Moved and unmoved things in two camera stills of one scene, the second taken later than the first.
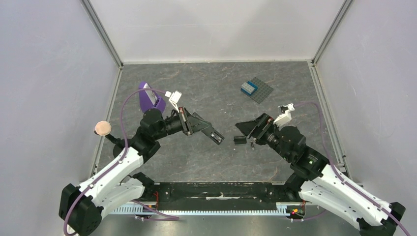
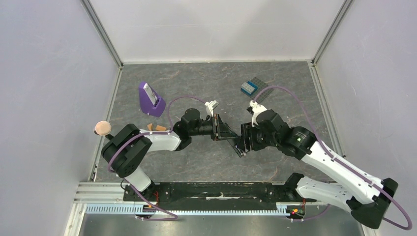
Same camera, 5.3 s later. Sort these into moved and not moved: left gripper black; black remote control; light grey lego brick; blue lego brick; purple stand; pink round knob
Moved: black remote control; left gripper black
Not moved: pink round knob; light grey lego brick; blue lego brick; purple stand
